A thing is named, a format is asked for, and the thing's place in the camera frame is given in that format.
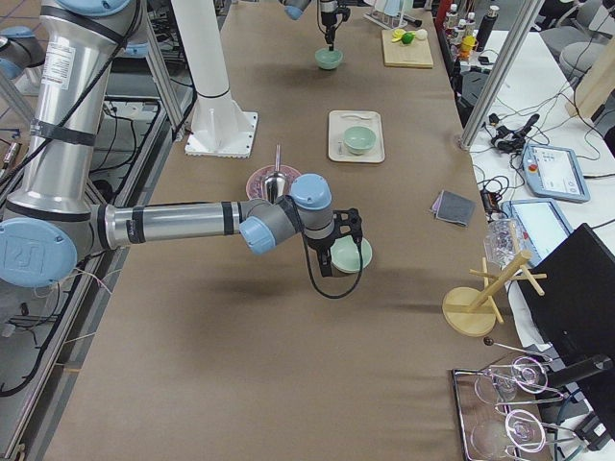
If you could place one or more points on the white ceramic spoon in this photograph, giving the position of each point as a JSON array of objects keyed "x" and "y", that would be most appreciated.
[{"x": 359, "y": 115}]

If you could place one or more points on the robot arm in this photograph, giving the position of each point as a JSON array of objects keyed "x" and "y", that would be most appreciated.
[
  {"x": 294, "y": 9},
  {"x": 48, "y": 226}
]

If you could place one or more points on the metal scoop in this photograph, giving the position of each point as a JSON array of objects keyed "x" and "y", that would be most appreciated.
[{"x": 274, "y": 184}]

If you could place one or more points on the green bowl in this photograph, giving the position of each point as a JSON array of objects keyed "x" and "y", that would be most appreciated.
[
  {"x": 345, "y": 257},
  {"x": 359, "y": 140},
  {"x": 328, "y": 59}
]

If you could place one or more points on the black monitor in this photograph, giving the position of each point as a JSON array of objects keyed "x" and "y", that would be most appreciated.
[{"x": 576, "y": 312}]

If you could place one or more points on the aluminium frame post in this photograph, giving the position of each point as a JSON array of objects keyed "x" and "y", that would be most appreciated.
[{"x": 507, "y": 55}]

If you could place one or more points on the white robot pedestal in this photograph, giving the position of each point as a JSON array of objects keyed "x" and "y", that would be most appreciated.
[{"x": 200, "y": 36}]

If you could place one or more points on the wine glass rack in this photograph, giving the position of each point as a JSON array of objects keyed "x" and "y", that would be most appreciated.
[{"x": 497, "y": 409}]

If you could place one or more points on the wooden cutting board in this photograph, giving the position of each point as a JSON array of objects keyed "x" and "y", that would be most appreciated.
[{"x": 417, "y": 54}]

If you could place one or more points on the green lime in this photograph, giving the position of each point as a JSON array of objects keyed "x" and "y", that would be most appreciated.
[{"x": 407, "y": 38}]

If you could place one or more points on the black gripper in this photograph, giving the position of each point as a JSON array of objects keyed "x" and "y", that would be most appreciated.
[
  {"x": 328, "y": 18},
  {"x": 318, "y": 250}
]

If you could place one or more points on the grey folded cloth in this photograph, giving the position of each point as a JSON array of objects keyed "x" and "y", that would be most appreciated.
[{"x": 453, "y": 208}]

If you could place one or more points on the lemon slice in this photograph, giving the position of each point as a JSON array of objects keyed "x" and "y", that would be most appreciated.
[{"x": 397, "y": 35}]

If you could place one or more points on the white garlic bulb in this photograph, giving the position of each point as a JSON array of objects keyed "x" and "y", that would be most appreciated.
[{"x": 421, "y": 34}]

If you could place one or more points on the teach pendant tablet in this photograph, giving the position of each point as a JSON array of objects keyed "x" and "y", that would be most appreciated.
[
  {"x": 544, "y": 225},
  {"x": 554, "y": 172}
]

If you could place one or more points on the green bowl on tray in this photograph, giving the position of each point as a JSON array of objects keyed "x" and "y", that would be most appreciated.
[{"x": 359, "y": 140}]

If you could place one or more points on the wooden mug tree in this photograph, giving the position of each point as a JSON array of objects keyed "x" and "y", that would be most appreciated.
[{"x": 473, "y": 312}]

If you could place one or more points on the cream rabbit tray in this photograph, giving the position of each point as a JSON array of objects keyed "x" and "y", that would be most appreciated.
[{"x": 337, "y": 125}]

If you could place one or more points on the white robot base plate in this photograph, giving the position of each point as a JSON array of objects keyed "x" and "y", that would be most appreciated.
[{"x": 221, "y": 129}]

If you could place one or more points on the pink bowl with ice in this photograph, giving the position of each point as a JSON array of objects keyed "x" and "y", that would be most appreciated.
[{"x": 253, "y": 185}]

